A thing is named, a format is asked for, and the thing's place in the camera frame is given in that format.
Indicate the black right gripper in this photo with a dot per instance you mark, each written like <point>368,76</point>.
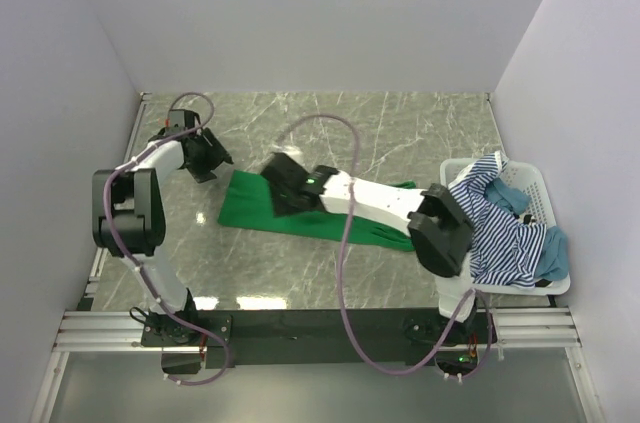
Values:
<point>280,208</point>

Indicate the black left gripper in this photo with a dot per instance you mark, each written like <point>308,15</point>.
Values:
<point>216,155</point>

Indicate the green tank top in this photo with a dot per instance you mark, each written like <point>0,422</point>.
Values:
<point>247,205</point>

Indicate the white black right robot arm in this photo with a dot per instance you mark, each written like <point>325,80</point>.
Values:
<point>438,229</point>

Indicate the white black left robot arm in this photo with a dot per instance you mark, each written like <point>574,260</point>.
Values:
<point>128,218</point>

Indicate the blue white striped tank top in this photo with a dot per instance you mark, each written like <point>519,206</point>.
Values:
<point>504,252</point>

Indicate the teal blue tank top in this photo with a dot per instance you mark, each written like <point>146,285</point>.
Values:
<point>550,243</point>

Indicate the white plastic laundry basket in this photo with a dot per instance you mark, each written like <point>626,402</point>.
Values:
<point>528,179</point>

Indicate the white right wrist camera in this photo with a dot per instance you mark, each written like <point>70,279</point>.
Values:
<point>292,152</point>

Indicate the aluminium front rail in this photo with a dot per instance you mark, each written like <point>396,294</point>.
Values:
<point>543,327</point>

